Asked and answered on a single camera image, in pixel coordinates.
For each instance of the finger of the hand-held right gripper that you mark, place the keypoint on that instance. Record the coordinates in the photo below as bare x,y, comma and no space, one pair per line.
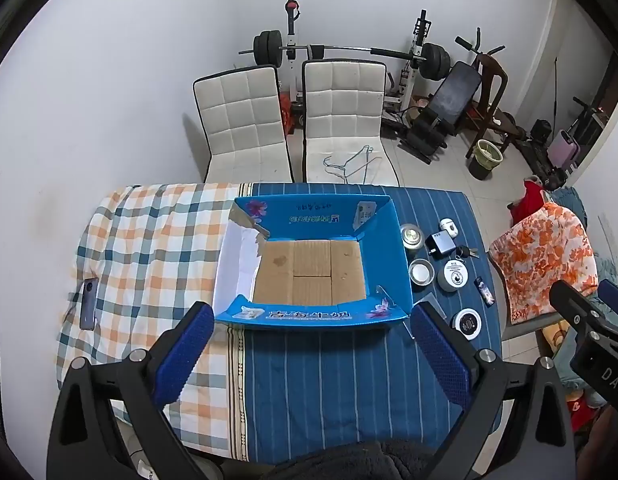
614,302
571,302

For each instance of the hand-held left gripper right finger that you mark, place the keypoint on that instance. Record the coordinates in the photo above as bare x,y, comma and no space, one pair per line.
439,355

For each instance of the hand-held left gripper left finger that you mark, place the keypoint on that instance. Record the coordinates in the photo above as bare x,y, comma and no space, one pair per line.
186,352

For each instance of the black-lid round jar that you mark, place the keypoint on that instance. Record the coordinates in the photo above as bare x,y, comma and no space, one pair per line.
466,323

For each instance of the clear plastic box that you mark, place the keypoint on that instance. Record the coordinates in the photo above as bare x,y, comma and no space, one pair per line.
436,307

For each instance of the dark lighter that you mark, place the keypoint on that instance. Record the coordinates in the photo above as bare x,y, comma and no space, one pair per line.
485,291

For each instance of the white round jar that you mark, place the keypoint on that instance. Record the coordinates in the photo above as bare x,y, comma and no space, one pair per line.
453,277

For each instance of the silver tin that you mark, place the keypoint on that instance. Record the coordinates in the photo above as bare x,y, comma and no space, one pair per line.
421,271

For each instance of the silver metal can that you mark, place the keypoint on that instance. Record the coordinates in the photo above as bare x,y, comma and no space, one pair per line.
410,236

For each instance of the blue cardboard box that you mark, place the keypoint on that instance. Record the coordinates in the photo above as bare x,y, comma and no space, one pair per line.
309,272

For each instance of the orange floral blanket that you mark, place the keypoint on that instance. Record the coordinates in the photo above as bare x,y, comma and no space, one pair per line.
544,255

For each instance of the blue-grey cloth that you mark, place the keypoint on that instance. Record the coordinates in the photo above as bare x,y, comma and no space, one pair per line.
571,200

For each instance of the bunch of keys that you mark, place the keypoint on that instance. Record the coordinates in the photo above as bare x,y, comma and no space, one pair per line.
466,252

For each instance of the black charger adapter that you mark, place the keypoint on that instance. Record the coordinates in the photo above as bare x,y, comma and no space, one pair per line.
439,246

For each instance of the plaid blanket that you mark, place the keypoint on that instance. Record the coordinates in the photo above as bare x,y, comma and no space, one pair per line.
149,250

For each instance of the red cloth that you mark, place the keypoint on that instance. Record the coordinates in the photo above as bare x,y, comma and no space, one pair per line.
531,200

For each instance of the grey smartphone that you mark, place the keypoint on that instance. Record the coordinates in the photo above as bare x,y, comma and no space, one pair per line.
88,302

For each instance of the black exercise machine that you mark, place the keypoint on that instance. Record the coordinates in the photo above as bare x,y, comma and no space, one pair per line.
544,155

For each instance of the pink suitcase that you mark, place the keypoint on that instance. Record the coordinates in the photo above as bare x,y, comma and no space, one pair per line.
566,147

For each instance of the black trash bin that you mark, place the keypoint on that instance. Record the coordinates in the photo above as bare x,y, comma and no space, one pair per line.
485,159

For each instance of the white quilted chair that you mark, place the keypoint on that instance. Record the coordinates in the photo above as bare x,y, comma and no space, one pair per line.
341,110
244,120

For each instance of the brown wooden chair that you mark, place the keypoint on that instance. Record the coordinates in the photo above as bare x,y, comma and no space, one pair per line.
489,77

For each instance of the black weight bench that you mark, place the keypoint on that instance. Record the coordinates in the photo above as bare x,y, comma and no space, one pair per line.
451,95

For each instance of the red crate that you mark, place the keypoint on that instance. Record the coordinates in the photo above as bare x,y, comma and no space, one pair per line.
287,112

